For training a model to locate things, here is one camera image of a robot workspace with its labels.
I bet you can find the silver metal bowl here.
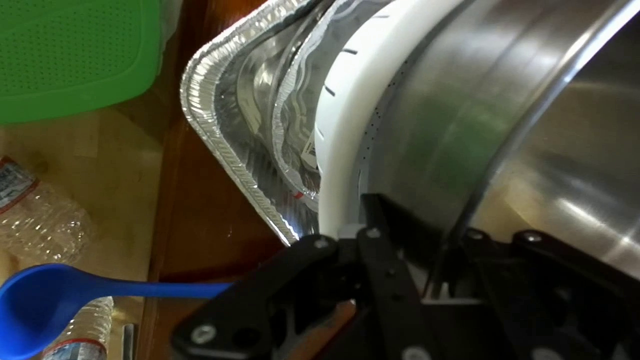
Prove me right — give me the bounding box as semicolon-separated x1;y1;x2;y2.
364;0;640;281

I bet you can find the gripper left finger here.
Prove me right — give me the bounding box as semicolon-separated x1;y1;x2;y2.
171;193;434;360

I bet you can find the clear plastic water bottle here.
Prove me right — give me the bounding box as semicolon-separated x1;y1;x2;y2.
41;296;115;360
0;156;96;266

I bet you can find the aluminium foil tray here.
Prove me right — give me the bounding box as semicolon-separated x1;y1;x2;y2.
180;0;396;247

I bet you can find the green perforated plastic board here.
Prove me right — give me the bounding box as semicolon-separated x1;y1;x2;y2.
0;0;163;125

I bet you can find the white plastic colander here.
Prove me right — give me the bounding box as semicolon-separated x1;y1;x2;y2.
314;0;468;239

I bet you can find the blue plastic ladle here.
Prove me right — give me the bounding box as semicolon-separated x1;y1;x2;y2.
0;263;236;360

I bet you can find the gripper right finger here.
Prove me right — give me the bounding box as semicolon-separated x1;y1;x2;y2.
460;227;640;360

